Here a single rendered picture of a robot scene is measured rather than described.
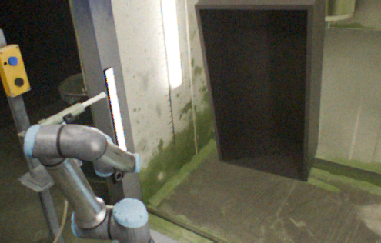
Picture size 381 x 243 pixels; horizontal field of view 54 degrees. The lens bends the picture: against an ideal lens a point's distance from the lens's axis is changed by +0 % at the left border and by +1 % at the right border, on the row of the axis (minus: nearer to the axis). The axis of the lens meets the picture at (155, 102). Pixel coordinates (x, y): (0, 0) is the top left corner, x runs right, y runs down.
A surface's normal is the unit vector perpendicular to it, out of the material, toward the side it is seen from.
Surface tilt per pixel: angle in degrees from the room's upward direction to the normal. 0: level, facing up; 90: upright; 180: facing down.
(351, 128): 57
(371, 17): 90
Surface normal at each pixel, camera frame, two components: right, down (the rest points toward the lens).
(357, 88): -0.56, -0.15
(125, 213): -0.03, -0.90
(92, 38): -0.60, 0.40
